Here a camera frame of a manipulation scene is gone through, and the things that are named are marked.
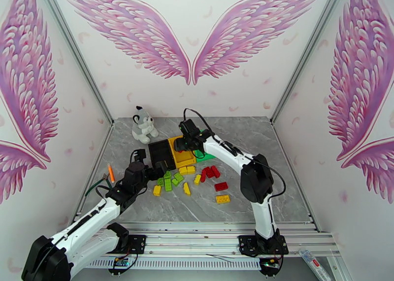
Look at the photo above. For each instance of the green lego brick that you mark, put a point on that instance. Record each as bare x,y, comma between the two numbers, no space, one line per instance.
178,176
160,182
167,175
174,182
168,185

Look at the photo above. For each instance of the yellow lego brick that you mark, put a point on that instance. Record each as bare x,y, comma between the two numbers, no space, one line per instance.
191,169
197,180
183,170
157,191
223,199
187,189

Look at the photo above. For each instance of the red lego brick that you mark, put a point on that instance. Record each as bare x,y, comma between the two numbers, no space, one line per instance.
203,175
221,186
216,172
210,172

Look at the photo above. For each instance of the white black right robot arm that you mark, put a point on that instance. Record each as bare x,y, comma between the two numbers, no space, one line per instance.
261,218

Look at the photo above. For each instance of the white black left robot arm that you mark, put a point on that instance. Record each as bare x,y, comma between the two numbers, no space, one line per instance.
92,218

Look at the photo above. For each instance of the yellow plastic bin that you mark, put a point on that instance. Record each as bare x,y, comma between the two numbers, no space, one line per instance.
184,159

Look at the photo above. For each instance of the black plastic bin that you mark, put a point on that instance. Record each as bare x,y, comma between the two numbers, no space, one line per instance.
160,154

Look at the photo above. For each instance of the green plastic bin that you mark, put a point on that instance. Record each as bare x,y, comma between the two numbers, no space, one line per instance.
206,155

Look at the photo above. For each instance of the orange marker pen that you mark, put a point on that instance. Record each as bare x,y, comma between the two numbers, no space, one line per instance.
111,173

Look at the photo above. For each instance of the grey white plush dog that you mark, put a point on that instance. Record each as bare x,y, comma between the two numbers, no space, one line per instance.
144,126

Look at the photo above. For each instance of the small circuit board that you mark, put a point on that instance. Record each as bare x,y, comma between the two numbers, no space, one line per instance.
270,263
120,263

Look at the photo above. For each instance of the thin metal tweezers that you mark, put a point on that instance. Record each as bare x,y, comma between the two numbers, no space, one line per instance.
220,257

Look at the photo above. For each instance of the white labelled packet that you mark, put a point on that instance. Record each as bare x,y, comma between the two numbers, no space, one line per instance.
314,263

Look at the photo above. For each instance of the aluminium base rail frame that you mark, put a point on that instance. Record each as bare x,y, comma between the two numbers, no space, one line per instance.
190,237

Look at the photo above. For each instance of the aluminium table side rail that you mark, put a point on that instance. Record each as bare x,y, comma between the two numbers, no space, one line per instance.
286,154

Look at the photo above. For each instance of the aluminium frame post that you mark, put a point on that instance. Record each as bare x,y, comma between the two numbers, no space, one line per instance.
76,51
309,51

